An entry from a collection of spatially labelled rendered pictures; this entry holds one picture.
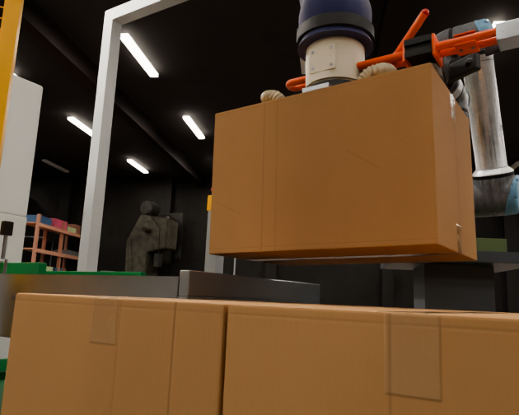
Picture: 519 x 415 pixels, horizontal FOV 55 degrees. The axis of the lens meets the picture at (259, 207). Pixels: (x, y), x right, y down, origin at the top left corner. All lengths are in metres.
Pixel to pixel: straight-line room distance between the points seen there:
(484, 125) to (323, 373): 1.66
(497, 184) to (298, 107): 1.01
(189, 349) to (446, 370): 0.28
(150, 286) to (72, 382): 0.57
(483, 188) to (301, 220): 1.03
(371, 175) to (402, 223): 0.13
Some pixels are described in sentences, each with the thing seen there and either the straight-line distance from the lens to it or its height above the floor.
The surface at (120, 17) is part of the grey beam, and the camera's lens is 5.18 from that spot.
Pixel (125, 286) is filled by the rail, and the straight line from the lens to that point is 1.33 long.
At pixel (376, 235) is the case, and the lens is 1.11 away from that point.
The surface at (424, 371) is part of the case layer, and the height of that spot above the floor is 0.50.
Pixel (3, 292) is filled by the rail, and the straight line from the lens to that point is 1.76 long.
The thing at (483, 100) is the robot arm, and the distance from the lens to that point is 2.07.
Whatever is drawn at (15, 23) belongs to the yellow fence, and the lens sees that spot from 1.94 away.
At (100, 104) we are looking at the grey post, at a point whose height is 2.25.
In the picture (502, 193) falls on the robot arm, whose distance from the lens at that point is 2.07.
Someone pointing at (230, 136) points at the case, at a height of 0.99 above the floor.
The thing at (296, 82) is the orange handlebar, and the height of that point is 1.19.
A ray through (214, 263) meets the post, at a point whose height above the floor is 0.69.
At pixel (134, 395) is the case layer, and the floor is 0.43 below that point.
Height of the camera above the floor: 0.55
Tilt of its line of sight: 10 degrees up
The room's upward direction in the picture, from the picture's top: 2 degrees clockwise
